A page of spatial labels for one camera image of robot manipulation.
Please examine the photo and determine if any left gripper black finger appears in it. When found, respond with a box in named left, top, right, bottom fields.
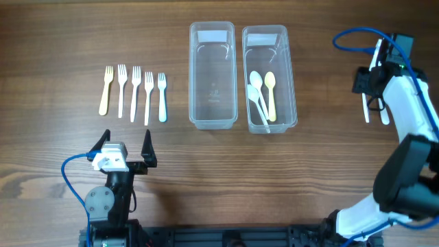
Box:
left=141, top=130, right=157, bottom=167
left=89, top=129, right=110, bottom=153

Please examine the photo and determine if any white plastic spoon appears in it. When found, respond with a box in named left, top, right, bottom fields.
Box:
left=378, top=99, right=390, bottom=125
left=246, top=84, right=270, bottom=133
left=361, top=93, right=370, bottom=124
left=250, top=71, right=268, bottom=120

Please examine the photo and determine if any white plastic fork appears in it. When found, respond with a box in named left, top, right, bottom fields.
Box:
left=144, top=71, right=154, bottom=126
left=117, top=64, right=128, bottom=118
left=130, top=66, right=141, bottom=122

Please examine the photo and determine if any light blue plastic fork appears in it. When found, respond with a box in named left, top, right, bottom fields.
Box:
left=158, top=73, right=167, bottom=122

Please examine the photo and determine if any yellow plastic spoon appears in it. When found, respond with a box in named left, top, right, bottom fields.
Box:
left=264, top=71, right=276, bottom=122

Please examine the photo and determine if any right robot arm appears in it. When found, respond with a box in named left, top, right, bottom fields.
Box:
left=309, top=27, right=438, bottom=246

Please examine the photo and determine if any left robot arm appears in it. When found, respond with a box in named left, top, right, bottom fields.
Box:
left=78, top=130, right=157, bottom=247

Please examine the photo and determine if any left clear plastic container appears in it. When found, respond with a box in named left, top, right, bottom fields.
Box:
left=189, top=21, right=238, bottom=130

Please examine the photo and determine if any clear plastic container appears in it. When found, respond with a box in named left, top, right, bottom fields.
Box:
left=189, top=21, right=238, bottom=130
left=242, top=25, right=298, bottom=134

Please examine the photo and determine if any right clear plastic container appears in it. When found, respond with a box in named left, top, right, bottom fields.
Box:
left=242, top=25, right=298, bottom=134

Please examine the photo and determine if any yellow plastic fork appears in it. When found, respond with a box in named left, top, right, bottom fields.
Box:
left=99, top=66, right=114, bottom=115

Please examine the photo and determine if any left blue cable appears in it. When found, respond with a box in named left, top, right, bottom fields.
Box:
left=60, top=150, right=102, bottom=247

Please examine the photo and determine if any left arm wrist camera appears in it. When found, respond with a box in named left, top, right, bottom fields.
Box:
left=92, top=141, right=129, bottom=172

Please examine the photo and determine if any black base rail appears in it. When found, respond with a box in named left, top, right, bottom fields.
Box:
left=78, top=224, right=383, bottom=247

